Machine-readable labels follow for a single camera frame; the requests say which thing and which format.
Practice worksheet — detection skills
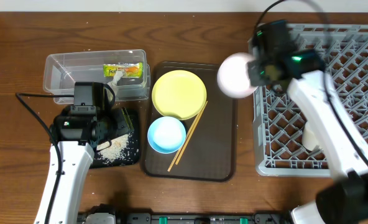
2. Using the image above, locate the green snack wrapper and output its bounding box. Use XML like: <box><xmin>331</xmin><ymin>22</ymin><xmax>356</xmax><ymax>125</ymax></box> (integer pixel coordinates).
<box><xmin>103</xmin><ymin>62</ymin><xmax>144</xmax><ymax>78</ymax></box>

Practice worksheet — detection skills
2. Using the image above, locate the white tissue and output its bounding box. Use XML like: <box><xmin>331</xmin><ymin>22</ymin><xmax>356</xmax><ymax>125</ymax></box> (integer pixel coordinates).
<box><xmin>108</xmin><ymin>70</ymin><xmax>124</xmax><ymax>95</ymax></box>

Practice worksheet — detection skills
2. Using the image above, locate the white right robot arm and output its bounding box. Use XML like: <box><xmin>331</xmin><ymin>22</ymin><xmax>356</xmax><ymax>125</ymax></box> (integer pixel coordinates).
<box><xmin>247</xmin><ymin>47</ymin><xmax>368</xmax><ymax>223</ymax></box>

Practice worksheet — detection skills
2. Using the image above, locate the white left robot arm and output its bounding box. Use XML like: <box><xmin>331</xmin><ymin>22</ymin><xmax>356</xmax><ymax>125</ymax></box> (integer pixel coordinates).
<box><xmin>34</xmin><ymin>107</ymin><xmax>139</xmax><ymax>223</ymax></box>

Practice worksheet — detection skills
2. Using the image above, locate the brown serving tray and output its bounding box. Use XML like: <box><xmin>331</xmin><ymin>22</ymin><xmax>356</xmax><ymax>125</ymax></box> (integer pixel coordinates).
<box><xmin>140</xmin><ymin>62</ymin><xmax>237</xmax><ymax>182</ymax></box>

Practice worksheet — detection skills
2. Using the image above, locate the blue bowl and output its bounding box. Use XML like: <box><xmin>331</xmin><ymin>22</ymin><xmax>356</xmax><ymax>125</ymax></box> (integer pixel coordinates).
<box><xmin>147</xmin><ymin>116</ymin><xmax>186</xmax><ymax>154</ymax></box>

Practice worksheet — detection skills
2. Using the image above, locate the black rail with green clips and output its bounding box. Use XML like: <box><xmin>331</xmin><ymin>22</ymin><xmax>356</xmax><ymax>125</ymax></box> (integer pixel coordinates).
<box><xmin>76</xmin><ymin>204</ymin><xmax>292</xmax><ymax>224</ymax></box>

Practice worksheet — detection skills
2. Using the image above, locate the pile of rice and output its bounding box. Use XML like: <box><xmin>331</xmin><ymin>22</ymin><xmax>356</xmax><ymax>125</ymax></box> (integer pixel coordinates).
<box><xmin>96</xmin><ymin>134</ymin><xmax>131</xmax><ymax>164</ymax></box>

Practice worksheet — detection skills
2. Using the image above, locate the wooden chopstick right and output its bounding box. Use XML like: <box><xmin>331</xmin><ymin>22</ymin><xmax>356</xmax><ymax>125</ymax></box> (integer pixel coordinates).
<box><xmin>175</xmin><ymin>101</ymin><xmax>208</xmax><ymax>165</ymax></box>

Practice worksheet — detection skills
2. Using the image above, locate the pink white bowl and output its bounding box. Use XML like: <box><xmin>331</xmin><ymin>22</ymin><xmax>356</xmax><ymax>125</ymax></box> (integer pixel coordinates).
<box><xmin>217</xmin><ymin>52</ymin><xmax>257</xmax><ymax>98</ymax></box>

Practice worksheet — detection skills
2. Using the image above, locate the wooden chopstick left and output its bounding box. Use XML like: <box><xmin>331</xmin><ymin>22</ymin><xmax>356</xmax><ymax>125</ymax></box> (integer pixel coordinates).
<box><xmin>167</xmin><ymin>104</ymin><xmax>206</xmax><ymax>172</ymax></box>

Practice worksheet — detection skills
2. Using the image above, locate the yellow plate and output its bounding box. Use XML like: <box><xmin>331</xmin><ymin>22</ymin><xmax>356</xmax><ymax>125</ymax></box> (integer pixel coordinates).
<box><xmin>152</xmin><ymin>70</ymin><xmax>207</xmax><ymax>120</ymax></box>

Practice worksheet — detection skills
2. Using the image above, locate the wooden chopstick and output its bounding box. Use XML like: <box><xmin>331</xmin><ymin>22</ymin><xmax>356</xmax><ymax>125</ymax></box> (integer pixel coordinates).
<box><xmin>175</xmin><ymin>101</ymin><xmax>208</xmax><ymax>165</ymax></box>
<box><xmin>167</xmin><ymin>104</ymin><xmax>206</xmax><ymax>172</ymax></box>

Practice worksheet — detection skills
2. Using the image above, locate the clear plastic waste bin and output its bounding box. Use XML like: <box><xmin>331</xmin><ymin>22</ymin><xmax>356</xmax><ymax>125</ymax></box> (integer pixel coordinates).
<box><xmin>44</xmin><ymin>49</ymin><xmax>150</xmax><ymax>104</ymax></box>

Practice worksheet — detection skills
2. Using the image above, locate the small white green cup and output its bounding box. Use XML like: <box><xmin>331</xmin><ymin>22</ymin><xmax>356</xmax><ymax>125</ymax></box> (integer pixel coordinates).
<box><xmin>301</xmin><ymin>122</ymin><xmax>320</xmax><ymax>151</ymax></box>

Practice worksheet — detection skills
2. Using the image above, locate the grey dishwasher rack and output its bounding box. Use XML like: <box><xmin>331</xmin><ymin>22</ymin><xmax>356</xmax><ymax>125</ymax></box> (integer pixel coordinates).
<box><xmin>252</xmin><ymin>24</ymin><xmax>368</xmax><ymax>177</ymax></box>

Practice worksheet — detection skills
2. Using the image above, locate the black waste tray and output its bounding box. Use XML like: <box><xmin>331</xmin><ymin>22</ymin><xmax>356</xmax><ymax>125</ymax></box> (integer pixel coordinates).
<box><xmin>59</xmin><ymin>107</ymin><xmax>141</xmax><ymax>169</ymax></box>

